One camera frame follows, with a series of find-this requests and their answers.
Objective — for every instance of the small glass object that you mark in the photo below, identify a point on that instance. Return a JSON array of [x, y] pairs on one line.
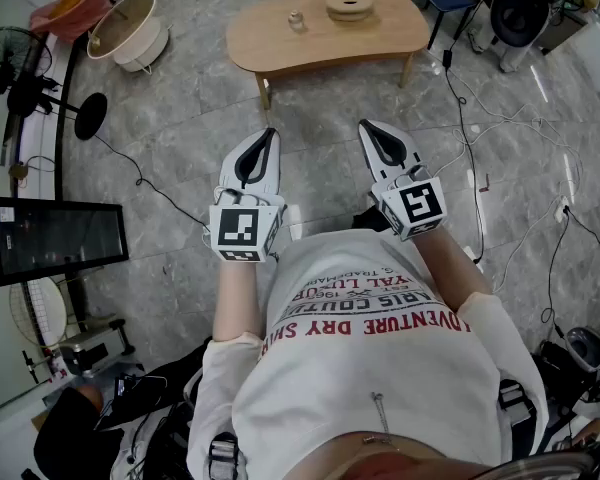
[[296, 22]]

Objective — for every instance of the black standing fan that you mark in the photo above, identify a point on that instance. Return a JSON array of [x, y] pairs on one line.
[[15, 63]]

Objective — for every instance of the grey round appliance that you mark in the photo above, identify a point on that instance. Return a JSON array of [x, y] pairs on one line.
[[587, 349]]

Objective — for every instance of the black bag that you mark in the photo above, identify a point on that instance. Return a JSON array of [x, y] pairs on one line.
[[75, 438]]

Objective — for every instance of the person's right forearm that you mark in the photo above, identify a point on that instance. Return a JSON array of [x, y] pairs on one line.
[[452, 268]]

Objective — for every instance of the person's left forearm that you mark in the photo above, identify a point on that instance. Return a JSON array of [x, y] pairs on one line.
[[237, 298]]

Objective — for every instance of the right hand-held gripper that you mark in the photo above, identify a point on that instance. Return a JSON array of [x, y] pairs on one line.
[[420, 205]]

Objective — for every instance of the cardboard box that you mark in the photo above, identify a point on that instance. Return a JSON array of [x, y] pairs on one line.
[[562, 30]]

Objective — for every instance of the wooden coffee table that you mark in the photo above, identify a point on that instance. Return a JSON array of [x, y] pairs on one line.
[[290, 48]]

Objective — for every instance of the white round side table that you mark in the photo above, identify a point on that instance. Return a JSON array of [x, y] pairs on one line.
[[120, 25]]

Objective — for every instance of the person's white printed shirt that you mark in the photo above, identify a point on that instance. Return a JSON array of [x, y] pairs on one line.
[[370, 368]]

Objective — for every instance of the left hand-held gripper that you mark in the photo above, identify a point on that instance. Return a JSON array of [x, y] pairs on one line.
[[237, 228]]

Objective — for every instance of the black monitor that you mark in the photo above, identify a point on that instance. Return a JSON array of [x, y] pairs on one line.
[[55, 240]]

